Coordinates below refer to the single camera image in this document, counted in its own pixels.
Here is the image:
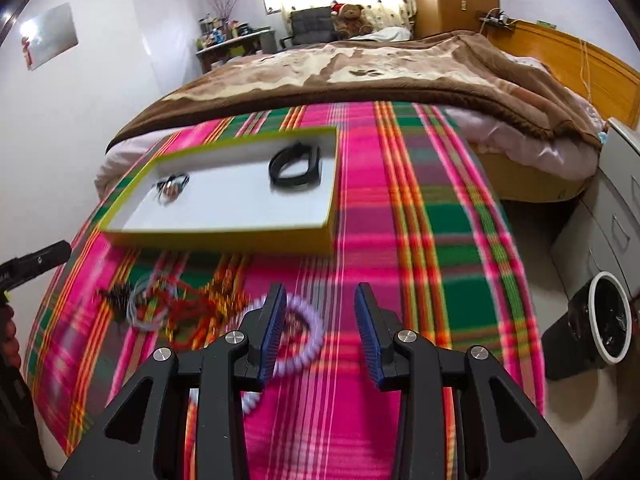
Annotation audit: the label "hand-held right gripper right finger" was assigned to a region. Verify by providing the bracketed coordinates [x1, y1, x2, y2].
[355, 284, 583, 480]

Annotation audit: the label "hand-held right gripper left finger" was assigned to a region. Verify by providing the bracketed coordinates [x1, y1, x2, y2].
[57, 284, 288, 480]

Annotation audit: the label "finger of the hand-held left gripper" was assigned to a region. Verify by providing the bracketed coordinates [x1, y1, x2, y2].
[0, 240, 71, 289]

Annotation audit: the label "purple spiral hair tie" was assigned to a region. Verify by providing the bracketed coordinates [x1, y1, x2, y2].
[240, 294, 326, 413]

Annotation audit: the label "red cord bracelet gold ends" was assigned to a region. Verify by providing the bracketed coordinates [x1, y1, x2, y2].
[170, 270, 253, 353]

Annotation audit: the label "red beaded cord bracelet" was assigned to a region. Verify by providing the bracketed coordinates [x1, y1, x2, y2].
[150, 280, 236, 346]

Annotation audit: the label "light blue spiral hair tie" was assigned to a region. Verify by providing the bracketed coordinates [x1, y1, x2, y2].
[127, 274, 176, 333]

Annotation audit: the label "yellow-green cardboard box tray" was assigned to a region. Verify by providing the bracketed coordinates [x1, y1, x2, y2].
[100, 126, 341, 257]

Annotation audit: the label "person's left hand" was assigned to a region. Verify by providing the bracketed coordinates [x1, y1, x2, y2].
[0, 304, 22, 372]

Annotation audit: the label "pink green plaid blanket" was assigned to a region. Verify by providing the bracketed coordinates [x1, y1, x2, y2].
[22, 101, 547, 480]

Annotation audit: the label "black wristband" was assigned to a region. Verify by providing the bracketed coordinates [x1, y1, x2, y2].
[268, 141, 322, 192]

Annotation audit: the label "black trash bin white rim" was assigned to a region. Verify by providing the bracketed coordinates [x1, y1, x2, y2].
[542, 271, 634, 382]

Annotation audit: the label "brown fleece blanket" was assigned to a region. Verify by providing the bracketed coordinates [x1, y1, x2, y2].
[105, 30, 604, 157]

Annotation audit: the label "grey drawer cabinet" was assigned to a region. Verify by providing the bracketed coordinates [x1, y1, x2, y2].
[550, 117, 640, 307]

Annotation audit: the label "cluttered desk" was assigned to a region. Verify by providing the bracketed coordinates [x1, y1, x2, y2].
[195, 27, 278, 74]

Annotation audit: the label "white pillow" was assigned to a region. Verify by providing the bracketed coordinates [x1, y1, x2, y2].
[357, 26, 413, 42]

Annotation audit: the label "dark grey chair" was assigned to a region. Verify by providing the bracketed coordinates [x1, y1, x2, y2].
[279, 8, 337, 51]

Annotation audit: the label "dried branches in vase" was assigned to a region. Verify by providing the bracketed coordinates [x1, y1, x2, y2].
[205, 0, 254, 25]

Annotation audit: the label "brown teddy bear santa hat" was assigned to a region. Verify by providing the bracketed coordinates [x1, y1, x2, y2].
[329, 2, 374, 39]

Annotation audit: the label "wooden headboard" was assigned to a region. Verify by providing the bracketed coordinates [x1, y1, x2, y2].
[486, 19, 640, 130]

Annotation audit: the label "black hair tie brown button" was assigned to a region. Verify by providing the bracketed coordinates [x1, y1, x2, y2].
[154, 172, 192, 206]

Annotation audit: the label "glossy wall poster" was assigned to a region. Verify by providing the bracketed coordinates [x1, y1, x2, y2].
[20, 2, 79, 72]

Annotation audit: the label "wooden bed frame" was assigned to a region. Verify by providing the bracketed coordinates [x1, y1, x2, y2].
[480, 152, 596, 204]

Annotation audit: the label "yellow cable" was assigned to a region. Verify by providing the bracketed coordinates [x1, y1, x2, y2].
[577, 35, 598, 106]

